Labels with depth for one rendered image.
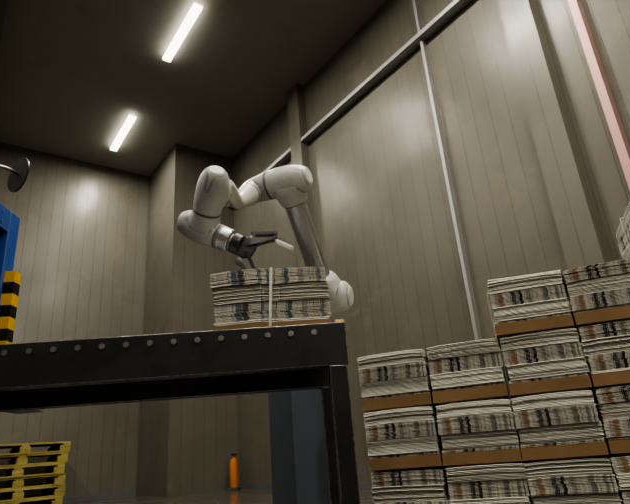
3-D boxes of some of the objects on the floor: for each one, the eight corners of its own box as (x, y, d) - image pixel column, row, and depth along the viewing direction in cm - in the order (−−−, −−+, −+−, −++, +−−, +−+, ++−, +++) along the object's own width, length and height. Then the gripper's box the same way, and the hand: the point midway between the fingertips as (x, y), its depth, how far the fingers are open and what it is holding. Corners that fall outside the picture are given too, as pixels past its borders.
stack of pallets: (53, 505, 817) (59, 444, 849) (65, 507, 750) (71, 440, 782) (-44, 515, 747) (-34, 449, 779) (-40, 519, 679) (-29, 445, 711)
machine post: (-35, 621, 182) (21, 219, 238) (-50, 629, 174) (12, 210, 230) (-61, 624, 182) (2, 220, 237) (-78, 632, 174) (-9, 211, 229)
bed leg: (374, 654, 125) (347, 367, 149) (378, 663, 119) (348, 363, 144) (350, 657, 124) (326, 368, 149) (352, 666, 119) (327, 365, 143)
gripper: (247, 217, 197) (299, 239, 195) (217, 274, 189) (270, 298, 186) (245, 209, 190) (299, 231, 188) (213, 267, 182) (269, 291, 179)
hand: (282, 263), depth 187 cm, fingers open, 13 cm apart
